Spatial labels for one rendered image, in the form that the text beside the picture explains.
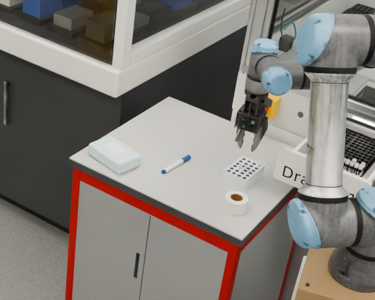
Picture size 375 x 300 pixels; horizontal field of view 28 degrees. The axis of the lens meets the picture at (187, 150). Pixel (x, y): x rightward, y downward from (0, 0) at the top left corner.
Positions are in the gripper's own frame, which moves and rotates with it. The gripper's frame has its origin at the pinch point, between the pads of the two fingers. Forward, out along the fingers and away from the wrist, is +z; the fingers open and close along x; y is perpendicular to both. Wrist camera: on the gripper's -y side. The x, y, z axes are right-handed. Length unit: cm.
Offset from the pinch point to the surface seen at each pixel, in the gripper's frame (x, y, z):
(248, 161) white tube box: 0.3, -4.8, 8.7
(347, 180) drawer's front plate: 32.6, 8.2, -3.4
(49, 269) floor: -71, -7, 88
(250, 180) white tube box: 4.0, 4.5, 9.3
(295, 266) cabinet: 21, -28, 61
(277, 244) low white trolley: 15.6, -5.5, 36.8
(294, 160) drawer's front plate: 15.9, 5.2, -2.8
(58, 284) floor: -64, -2, 88
